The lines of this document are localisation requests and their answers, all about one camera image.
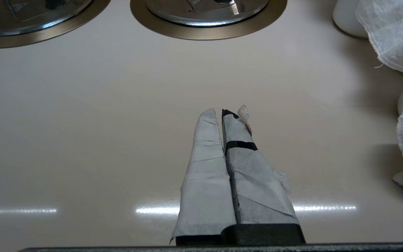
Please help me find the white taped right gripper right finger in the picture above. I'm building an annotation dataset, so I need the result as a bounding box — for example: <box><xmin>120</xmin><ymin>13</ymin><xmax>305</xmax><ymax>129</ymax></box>
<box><xmin>221</xmin><ymin>104</ymin><xmax>306</xmax><ymax>245</ymax></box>

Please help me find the steel hinged lid black knob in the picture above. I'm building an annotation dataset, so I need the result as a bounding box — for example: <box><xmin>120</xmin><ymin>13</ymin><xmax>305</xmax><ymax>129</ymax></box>
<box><xmin>0</xmin><ymin>0</ymin><xmax>94</xmax><ymax>36</ymax></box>
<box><xmin>144</xmin><ymin>0</ymin><xmax>270</xmax><ymax>27</ymax></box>

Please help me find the white box container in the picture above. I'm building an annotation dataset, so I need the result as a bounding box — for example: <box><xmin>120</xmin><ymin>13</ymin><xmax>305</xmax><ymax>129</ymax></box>
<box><xmin>333</xmin><ymin>0</ymin><xmax>369</xmax><ymax>38</ymax></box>

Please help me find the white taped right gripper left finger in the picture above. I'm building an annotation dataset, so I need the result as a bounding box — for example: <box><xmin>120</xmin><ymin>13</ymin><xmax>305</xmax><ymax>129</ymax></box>
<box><xmin>170</xmin><ymin>108</ymin><xmax>237</xmax><ymax>245</ymax></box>

